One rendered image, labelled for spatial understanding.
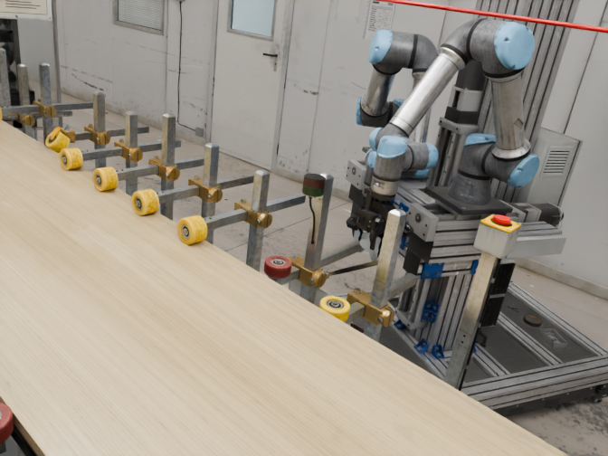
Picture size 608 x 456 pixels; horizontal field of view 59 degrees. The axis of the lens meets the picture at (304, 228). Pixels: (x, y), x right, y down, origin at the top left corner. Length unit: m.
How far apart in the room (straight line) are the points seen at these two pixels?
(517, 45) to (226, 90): 4.15
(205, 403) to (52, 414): 0.27
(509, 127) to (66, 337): 1.33
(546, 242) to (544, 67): 0.64
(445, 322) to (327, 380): 1.36
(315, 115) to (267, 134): 0.60
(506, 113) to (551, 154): 0.63
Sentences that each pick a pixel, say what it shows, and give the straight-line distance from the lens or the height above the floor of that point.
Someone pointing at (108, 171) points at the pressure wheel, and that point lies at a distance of 2.00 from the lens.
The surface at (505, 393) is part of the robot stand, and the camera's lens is 2.48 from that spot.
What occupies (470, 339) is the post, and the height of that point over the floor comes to 0.92.
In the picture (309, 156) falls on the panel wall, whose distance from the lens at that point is 4.88.
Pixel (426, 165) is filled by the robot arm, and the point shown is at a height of 1.24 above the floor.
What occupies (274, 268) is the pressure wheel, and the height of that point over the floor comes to 0.90.
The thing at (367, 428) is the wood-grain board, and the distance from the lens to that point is 1.09.
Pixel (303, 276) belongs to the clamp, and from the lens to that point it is 1.64.
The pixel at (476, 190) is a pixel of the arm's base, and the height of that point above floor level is 1.09.
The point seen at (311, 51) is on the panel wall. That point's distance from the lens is 4.78.
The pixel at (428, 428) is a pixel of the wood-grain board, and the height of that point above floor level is 0.90.
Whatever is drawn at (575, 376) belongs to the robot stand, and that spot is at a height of 0.23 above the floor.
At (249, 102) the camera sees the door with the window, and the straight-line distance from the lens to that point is 5.29.
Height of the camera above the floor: 1.64
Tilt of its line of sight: 24 degrees down
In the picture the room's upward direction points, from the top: 8 degrees clockwise
